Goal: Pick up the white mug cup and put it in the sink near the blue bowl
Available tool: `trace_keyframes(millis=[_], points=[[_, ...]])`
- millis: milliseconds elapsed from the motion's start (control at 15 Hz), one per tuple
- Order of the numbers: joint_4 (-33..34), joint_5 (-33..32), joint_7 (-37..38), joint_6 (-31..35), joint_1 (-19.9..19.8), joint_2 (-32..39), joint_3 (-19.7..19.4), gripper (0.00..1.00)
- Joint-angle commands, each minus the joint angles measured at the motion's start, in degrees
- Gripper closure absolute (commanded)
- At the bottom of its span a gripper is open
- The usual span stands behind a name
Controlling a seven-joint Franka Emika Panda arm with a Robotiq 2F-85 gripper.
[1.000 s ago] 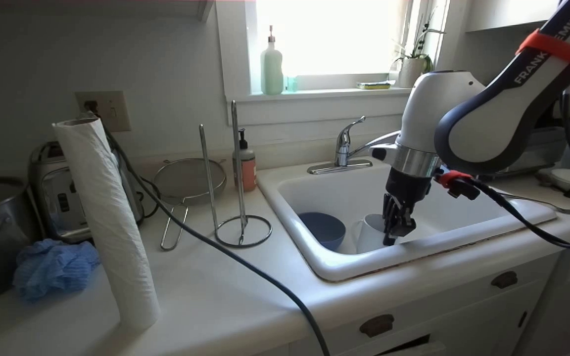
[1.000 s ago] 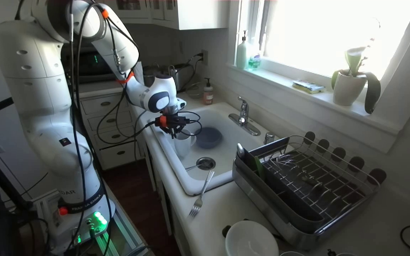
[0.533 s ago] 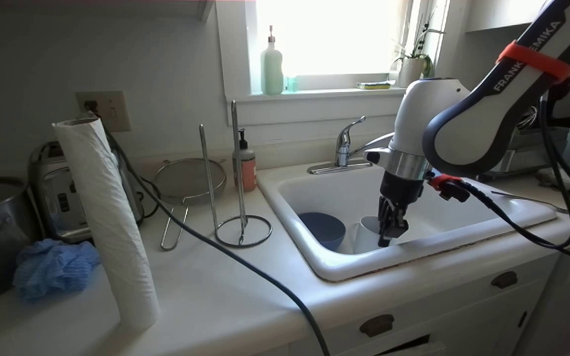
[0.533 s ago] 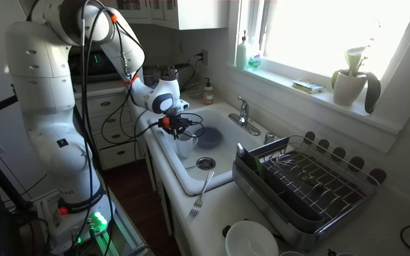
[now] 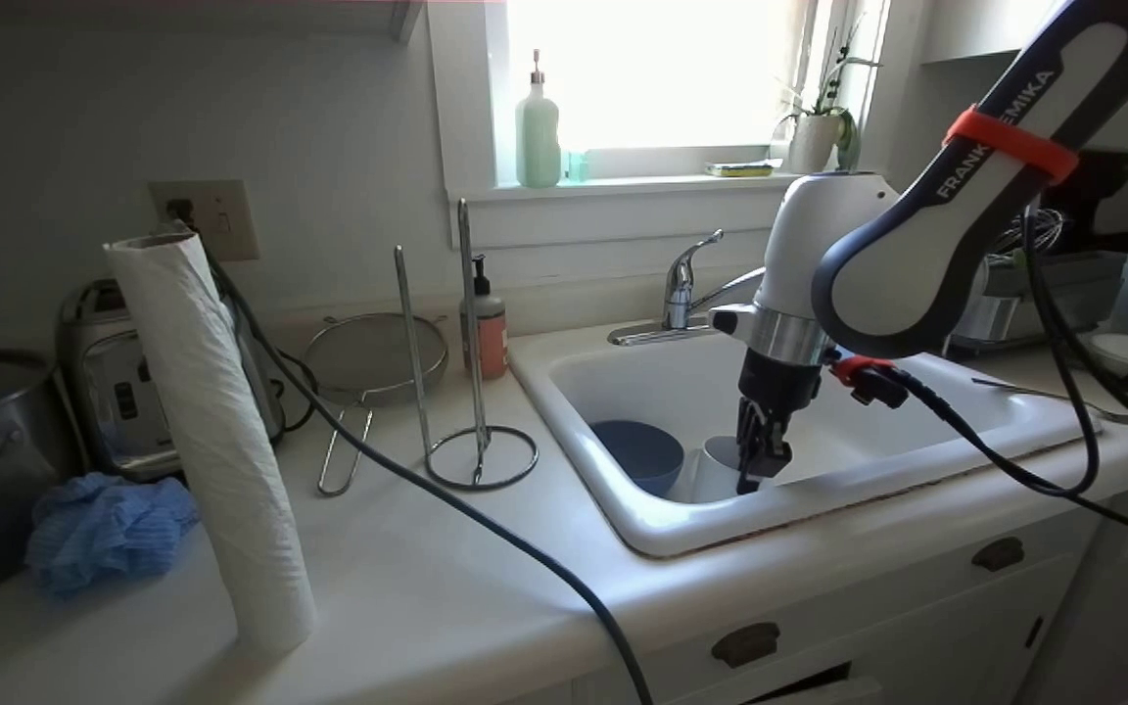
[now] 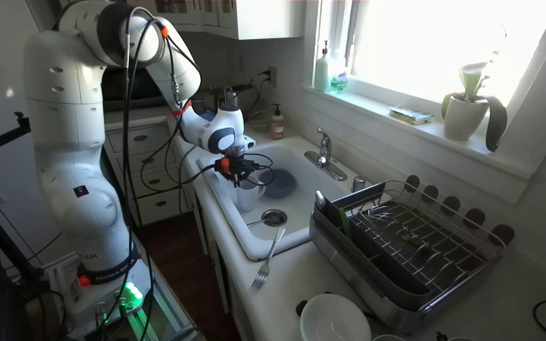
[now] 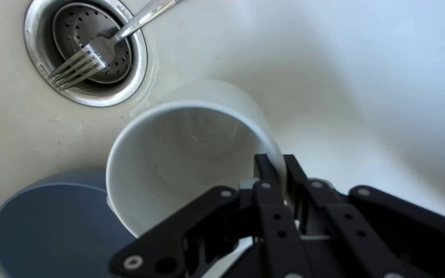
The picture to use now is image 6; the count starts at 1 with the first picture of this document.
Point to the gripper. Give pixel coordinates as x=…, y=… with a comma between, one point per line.
x=241, y=166

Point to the white mug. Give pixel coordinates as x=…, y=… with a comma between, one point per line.
x=249, y=199

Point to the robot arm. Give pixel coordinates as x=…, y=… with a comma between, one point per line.
x=71, y=142

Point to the blue bowl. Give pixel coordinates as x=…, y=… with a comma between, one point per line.
x=280, y=185

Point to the glass bowl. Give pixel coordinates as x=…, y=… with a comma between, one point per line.
x=259, y=121

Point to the white sink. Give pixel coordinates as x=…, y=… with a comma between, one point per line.
x=301, y=203

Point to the chrome sink sprayer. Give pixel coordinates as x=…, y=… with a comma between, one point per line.
x=359, y=183

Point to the metal utensil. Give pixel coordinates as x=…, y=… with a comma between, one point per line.
x=255, y=223

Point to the brown soap dispenser bottle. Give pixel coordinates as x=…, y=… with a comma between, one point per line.
x=277, y=125

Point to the white drawer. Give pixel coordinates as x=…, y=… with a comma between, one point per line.
x=157, y=181
x=138, y=138
x=161, y=204
x=152, y=160

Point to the metal fork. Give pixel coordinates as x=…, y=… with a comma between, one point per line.
x=269, y=258

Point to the chrome tap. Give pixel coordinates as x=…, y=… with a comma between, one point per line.
x=324, y=156

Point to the green utensil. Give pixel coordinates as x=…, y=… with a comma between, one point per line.
x=345, y=222

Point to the green soap pump bottle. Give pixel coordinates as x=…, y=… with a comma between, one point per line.
x=321, y=71

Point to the black microwave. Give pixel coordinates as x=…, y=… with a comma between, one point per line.
x=131, y=90

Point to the small clear teal bottle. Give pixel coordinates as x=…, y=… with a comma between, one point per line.
x=339, y=83

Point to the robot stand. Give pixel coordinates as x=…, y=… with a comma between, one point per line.
x=159, y=315

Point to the white plate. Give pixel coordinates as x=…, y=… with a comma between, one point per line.
x=332, y=319

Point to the yellow sponge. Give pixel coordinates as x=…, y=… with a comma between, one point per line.
x=411, y=115

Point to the metal dish rack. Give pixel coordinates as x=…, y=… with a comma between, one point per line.
x=410, y=265

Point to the orchid in white pot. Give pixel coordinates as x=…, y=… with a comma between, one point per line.
x=465, y=118

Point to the window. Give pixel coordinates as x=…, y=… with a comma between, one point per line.
x=434, y=47

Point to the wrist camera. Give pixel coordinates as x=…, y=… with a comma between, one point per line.
x=222, y=166

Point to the wall socket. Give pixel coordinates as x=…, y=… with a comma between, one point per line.
x=272, y=76

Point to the white wall cabinet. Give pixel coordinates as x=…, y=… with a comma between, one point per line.
x=254, y=19

